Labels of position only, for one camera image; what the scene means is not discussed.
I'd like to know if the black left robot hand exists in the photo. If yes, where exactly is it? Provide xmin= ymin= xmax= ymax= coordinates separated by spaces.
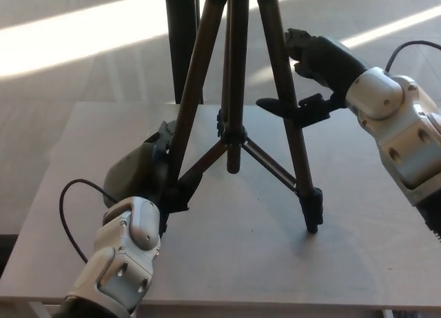
xmin=103 ymin=120 xmax=179 ymax=209

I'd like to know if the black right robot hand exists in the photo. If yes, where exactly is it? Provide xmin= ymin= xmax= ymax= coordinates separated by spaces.
xmin=256 ymin=28 xmax=367 ymax=129

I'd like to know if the bronze tripod with black joints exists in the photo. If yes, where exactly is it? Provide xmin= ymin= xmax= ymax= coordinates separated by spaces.
xmin=161 ymin=0 xmax=325 ymax=233

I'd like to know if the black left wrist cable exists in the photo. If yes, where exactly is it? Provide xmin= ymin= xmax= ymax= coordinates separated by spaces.
xmin=59 ymin=179 xmax=115 ymax=264

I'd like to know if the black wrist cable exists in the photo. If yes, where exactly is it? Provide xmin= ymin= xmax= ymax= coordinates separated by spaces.
xmin=383 ymin=39 xmax=441 ymax=73
xmin=59 ymin=179 xmax=115 ymax=264

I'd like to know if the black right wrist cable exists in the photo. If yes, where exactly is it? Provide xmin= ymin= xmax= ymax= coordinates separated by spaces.
xmin=383 ymin=39 xmax=441 ymax=73

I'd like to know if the black vertical post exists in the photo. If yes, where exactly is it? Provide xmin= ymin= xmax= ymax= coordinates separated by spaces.
xmin=164 ymin=0 xmax=205 ymax=105

